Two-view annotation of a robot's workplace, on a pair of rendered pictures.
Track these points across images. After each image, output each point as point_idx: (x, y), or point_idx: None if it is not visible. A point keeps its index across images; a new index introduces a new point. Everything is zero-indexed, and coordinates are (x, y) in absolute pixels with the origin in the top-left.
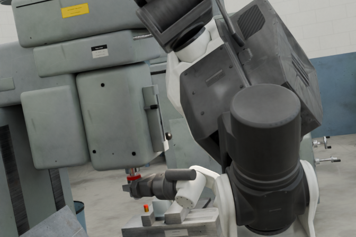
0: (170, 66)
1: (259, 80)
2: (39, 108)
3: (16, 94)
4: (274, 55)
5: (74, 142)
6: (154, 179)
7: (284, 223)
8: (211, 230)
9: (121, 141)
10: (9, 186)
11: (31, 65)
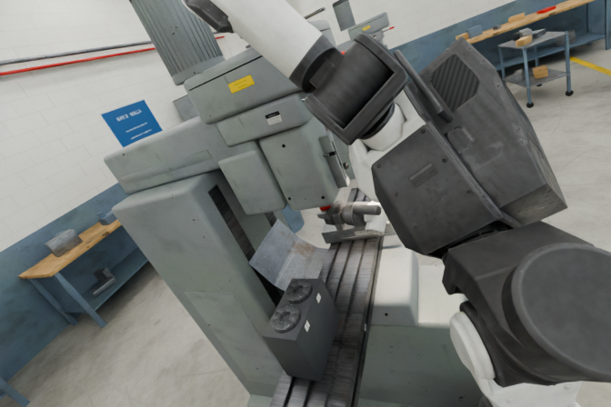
0: (356, 155)
1: (496, 181)
2: (236, 172)
3: (215, 163)
4: (515, 142)
5: (271, 194)
6: (344, 212)
7: None
8: (391, 228)
9: (310, 189)
10: (231, 231)
11: (219, 138)
